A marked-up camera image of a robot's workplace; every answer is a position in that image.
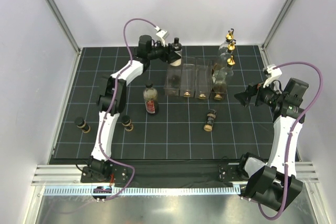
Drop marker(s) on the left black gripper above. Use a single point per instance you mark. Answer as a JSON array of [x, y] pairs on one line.
[[166, 51]]

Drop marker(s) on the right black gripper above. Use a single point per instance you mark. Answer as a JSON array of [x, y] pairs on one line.
[[244, 97]]

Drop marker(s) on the white powder shaker jar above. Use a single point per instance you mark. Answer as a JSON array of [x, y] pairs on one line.
[[175, 55]]

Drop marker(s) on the tall bottle dark sauce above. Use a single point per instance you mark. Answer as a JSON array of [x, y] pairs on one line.
[[222, 74]]

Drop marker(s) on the small spice bottle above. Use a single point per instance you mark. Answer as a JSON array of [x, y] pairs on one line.
[[211, 116], [127, 123]]

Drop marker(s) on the tall clear liquid bottle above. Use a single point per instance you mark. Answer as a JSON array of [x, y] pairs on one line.
[[224, 52]]

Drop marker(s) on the short bottle brown sauce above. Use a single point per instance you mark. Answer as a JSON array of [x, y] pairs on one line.
[[228, 39]]

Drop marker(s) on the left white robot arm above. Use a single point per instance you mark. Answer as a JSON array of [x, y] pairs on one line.
[[112, 99]]

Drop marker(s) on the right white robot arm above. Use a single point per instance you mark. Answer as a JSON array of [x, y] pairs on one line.
[[274, 183]]

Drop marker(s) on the clear acrylic organizer rack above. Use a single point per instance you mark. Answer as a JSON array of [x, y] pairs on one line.
[[192, 79]]

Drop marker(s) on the red label soy bottle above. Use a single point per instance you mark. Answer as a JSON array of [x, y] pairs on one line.
[[150, 95]]

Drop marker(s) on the small spice bottle left edge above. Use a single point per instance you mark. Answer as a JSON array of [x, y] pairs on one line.
[[82, 124]]

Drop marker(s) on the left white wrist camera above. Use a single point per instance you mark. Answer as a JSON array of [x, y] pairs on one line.
[[162, 35]]

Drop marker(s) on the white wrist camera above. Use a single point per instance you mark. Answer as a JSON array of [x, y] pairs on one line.
[[272, 73], [162, 35]]

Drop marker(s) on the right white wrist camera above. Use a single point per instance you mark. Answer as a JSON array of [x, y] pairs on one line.
[[272, 73]]

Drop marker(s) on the white slotted cable duct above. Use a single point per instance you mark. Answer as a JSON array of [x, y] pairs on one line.
[[110, 191]]

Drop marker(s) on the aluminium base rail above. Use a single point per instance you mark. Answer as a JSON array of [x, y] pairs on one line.
[[170, 174]]

